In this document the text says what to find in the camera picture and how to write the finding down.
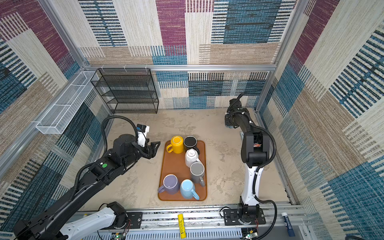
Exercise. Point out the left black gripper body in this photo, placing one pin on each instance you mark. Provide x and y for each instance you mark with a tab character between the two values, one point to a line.
139	152

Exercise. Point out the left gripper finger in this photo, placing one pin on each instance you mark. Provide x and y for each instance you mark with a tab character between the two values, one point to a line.
154	145
152	152

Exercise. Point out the yellow mug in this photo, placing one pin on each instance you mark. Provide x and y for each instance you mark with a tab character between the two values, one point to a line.
176	145

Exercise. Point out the purple mug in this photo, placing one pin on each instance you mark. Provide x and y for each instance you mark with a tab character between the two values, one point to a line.
171	185

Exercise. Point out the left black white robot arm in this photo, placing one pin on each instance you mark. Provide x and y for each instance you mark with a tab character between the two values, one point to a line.
53	223

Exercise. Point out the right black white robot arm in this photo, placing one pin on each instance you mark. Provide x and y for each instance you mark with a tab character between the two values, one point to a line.
257	151

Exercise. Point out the black mug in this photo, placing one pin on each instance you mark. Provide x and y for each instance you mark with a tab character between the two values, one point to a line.
190	142

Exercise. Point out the white mug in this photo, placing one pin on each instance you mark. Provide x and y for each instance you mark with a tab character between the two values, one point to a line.
191	157

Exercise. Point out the grey mug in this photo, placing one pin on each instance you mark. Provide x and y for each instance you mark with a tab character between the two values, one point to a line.
197	173

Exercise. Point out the light blue mug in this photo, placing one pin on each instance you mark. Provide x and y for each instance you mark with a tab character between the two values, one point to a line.
188	190

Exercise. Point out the brown plastic tray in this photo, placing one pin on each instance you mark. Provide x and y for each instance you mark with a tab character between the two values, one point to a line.
175	164

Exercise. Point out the yellow marker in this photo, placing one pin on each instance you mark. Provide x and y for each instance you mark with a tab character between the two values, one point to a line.
182	229

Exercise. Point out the white mesh basket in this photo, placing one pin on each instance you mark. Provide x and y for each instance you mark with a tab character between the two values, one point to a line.
62	112

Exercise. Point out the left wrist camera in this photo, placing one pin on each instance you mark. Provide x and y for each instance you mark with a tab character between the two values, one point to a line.
143	130

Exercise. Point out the black wire shelf rack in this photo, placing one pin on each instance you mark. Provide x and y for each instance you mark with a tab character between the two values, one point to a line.
127	91

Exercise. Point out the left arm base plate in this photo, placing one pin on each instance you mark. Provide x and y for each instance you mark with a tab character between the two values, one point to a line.
132	220

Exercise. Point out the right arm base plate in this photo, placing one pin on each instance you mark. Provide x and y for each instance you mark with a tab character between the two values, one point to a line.
231	218

